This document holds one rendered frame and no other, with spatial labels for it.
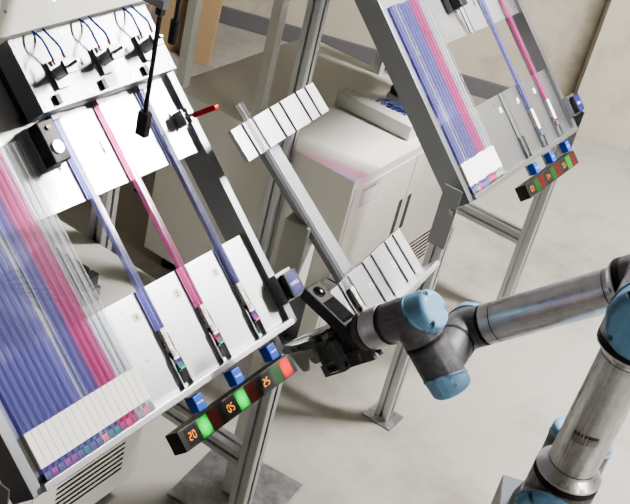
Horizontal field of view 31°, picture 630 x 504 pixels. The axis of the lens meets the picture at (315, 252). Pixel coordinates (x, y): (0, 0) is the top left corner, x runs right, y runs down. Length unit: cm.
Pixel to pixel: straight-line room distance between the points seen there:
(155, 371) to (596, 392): 74
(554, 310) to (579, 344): 185
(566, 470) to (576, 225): 262
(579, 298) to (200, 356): 68
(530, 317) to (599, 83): 326
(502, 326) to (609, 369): 26
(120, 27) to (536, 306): 90
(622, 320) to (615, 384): 13
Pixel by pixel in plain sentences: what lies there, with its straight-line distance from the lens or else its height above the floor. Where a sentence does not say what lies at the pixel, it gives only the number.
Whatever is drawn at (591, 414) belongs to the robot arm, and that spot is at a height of 94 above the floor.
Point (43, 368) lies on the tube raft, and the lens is 187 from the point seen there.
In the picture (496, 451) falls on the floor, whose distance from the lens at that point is 327.
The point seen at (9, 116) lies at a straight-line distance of 200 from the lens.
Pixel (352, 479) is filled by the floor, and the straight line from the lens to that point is 303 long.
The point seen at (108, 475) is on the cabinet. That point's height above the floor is 13.
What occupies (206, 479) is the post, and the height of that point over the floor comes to 1.
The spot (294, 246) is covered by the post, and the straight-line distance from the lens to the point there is 242.
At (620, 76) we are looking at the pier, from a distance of 519.
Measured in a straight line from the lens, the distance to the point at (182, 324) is 208.
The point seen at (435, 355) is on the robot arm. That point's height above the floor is 90.
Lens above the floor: 203
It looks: 32 degrees down
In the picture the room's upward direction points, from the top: 14 degrees clockwise
